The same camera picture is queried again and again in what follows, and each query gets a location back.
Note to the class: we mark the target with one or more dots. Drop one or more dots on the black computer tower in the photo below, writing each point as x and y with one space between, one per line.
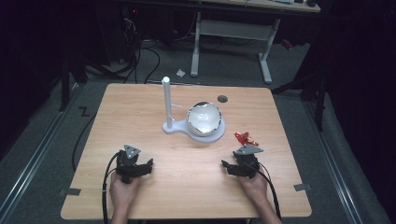
129 31

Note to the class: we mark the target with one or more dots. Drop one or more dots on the grey round table grommet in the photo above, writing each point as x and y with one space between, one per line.
222 99

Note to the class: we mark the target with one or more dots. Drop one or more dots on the white stand with pole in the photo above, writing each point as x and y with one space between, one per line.
168 102

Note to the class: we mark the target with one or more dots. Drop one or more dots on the grey tape strip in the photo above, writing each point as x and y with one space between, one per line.
70 192
302 187

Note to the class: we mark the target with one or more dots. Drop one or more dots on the small red object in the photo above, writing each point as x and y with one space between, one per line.
287 44

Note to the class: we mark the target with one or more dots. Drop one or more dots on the metal floor rail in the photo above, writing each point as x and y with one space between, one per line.
330 161
34 155

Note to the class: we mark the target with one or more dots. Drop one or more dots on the person's right hand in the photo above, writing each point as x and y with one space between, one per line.
255 188

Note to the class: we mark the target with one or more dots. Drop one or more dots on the wooden desk with grey frame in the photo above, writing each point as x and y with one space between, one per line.
233 29

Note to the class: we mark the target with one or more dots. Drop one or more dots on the person's left hand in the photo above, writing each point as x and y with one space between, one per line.
123 193

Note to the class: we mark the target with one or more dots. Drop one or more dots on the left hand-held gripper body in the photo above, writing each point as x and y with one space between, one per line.
126 161

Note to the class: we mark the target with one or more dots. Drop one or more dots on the red crumpled wrapper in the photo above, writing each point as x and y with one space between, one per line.
244 137

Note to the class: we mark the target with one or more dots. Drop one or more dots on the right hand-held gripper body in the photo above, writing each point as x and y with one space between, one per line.
247 160

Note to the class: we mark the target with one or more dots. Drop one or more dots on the white paper scrap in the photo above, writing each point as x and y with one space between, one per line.
180 73

